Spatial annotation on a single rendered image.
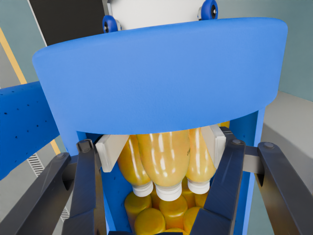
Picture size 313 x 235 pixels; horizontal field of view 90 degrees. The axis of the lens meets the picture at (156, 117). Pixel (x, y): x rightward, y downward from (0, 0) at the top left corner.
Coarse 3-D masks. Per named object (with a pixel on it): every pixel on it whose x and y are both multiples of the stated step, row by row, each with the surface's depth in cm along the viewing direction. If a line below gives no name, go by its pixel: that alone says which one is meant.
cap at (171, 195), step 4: (156, 188) 23; (180, 188) 23; (156, 192) 23; (160, 192) 22; (164, 192) 22; (168, 192) 22; (172, 192) 22; (176, 192) 22; (180, 192) 23; (160, 196) 23; (164, 196) 22; (168, 196) 22; (172, 196) 22; (176, 196) 22; (168, 200) 22
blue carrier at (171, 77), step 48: (48, 48) 11; (96, 48) 9; (144, 48) 9; (192, 48) 9; (240, 48) 10; (48, 96) 14; (96, 96) 10; (144, 96) 10; (192, 96) 10; (240, 96) 11; (240, 192) 31
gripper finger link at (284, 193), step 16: (272, 144) 10; (272, 160) 9; (256, 176) 11; (272, 176) 8; (288, 176) 8; (272, 192) 8; (288, 192) 7; (304, 192) 7; (272, 208) 8; (288, 208) 6; (304, 208) 6; (272, 224) 8; (288, 224) 6; (304, 224) 6
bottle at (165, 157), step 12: (168, 132) 17; (180, 132) 17; (144, 144) 18; (156, 144) 17; (168, 144) 17; (180, 144) 18; (144, 156) 19; (156, 156) 18; (168, 156) 18; (180, 156) 18; (144, 168) 20; (156, 168) 19; (168, 168) 18; (180, 168) 19; (156, 180) 20; (168, 180) 19; (180, 180) 21
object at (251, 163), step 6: (222, 126) 15; (228, 132) 14; (228, 138) 13; (234, 138) 13; (246, 150) 11; (252, 150) 11; (246, 156) 11; (252, 156) 11; (258, 156) 10; (246, 162) 11; (252, 162) 11; (258, 162) 11; (246, 168) 11; (252, 168) 11; (258, 168) 11; (264, 168) 10; (264, 174) 11
